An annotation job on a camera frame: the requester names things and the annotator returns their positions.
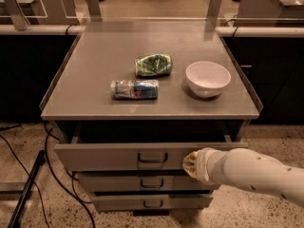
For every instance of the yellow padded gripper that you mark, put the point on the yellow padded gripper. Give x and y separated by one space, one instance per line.
203 165

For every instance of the grey top drawer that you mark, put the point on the grey top drawer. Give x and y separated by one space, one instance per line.
99 146

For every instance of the grey drawer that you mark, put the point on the grey drawer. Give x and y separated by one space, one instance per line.
99 146
150 202
134 181

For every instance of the grey middle drawer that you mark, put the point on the grey middle drawer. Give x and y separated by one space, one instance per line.
134 181

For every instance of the grey drawer cabinet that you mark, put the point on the grey drawer cabinet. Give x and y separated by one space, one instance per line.
106 51

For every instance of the grey bottom drawer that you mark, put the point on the grey bottom drawer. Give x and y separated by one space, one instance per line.
150 202

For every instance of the white ceramic bowl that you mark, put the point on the white ceramic bowl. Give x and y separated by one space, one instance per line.
207 79

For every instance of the blue clear snack bag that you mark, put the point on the blue clear snack bag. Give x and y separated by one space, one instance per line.
135 90

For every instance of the green snack bag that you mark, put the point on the green snack bag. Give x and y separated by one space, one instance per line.
153 65

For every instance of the black metal bar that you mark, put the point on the black metal bar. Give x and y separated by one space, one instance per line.
14 221

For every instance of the black top drawer handle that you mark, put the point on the black top drawer handle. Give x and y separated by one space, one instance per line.
152 157

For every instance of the grey right post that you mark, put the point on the grey right post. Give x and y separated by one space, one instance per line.
213 11

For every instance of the grey post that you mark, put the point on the grey post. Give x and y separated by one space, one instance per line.
213 11
18 19
94 10

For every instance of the grey middle post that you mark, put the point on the grey middle post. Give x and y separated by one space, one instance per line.
94 10

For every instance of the white horizontal rail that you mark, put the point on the white horizontal rail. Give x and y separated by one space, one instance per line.
222 31

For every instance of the grey left post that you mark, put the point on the grey left post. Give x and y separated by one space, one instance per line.
18 19

